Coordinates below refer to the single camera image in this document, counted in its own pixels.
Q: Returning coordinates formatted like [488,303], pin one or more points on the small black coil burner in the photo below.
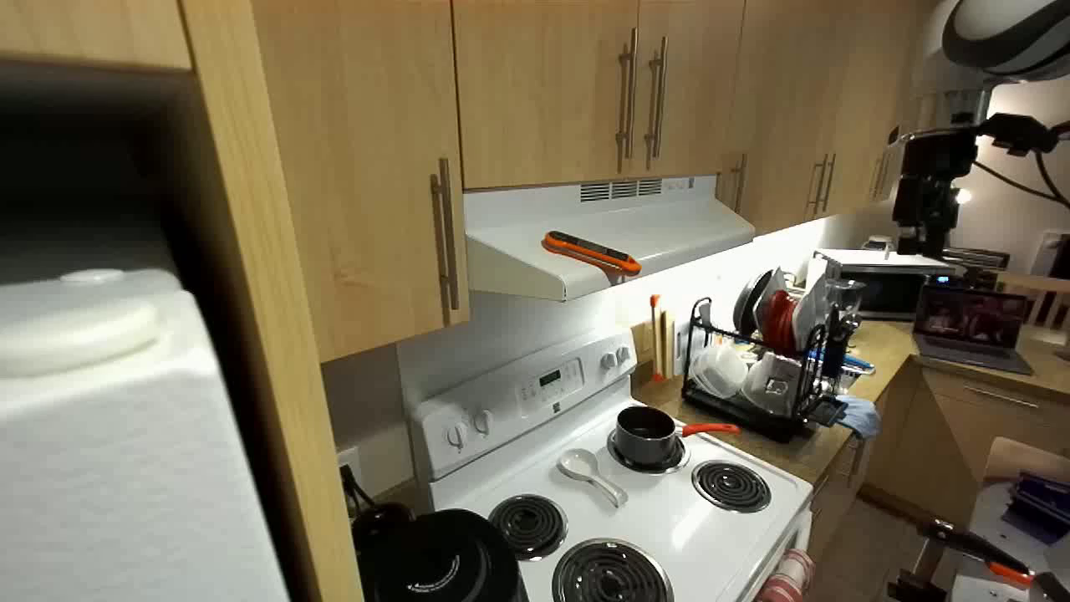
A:
[731,486]
[526,525]

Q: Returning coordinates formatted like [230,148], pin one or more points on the white cutting board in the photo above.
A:
[675,353]

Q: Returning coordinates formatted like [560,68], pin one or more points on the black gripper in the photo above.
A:
[933,155]

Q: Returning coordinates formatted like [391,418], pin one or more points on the black utensil caddy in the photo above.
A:
[844,330]

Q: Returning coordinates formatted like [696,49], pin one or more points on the open grey laptop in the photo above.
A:
[972,320]

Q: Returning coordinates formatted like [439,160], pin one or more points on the white plate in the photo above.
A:
[814,293]

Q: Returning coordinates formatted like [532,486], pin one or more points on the white spoon on stove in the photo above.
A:
[578,467]

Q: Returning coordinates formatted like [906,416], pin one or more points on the purple box stack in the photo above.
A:
[1041,506]

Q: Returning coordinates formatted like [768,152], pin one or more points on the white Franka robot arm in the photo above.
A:
[1003,33]

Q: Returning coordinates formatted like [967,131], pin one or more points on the white microwave oven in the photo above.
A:
[880,262]

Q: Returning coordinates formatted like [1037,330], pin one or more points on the wooden cutting board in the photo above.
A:
[664,350]

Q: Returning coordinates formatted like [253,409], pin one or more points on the glass container with metal clip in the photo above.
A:
[773,385]

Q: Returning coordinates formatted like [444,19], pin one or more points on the white picture frame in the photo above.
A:
[1051,251]

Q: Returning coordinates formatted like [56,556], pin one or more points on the clear plastic food container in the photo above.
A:
[725,368]

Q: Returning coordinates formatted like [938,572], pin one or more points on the white refrigerator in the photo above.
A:
[112,469]

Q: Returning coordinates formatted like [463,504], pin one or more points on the wooden base cabinet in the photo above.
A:
[836,489]
[959,445]

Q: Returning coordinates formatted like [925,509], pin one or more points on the orange thin cutting board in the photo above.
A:
[652,335]

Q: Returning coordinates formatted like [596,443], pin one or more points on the orange black utility knife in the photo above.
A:
[589,255]

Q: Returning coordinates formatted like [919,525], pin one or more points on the black frying pan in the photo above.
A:
[750,303]

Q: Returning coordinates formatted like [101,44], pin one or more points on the wooden cabinet side panel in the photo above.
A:
[304,469]

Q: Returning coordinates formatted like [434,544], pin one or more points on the light wood cabinet door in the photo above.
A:
[803,88]
[536,88]
[88,28]
[870,88]
[764,88]
[356,145]
[696,78]

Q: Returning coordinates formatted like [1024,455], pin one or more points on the lit floor lamp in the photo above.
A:
[964,196]

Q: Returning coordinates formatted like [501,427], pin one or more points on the white range hood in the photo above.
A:
[623,229]

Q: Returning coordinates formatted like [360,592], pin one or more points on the beige padded chair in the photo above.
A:
[1024,455]

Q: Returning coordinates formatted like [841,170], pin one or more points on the blue cloth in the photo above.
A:
[861,418]

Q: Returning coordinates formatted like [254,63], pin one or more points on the wooden chair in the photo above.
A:
[1048,303]

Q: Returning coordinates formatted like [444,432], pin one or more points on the red white kitchen towel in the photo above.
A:
[786,577]

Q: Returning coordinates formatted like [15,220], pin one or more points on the white electric stove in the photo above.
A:
[658,506]

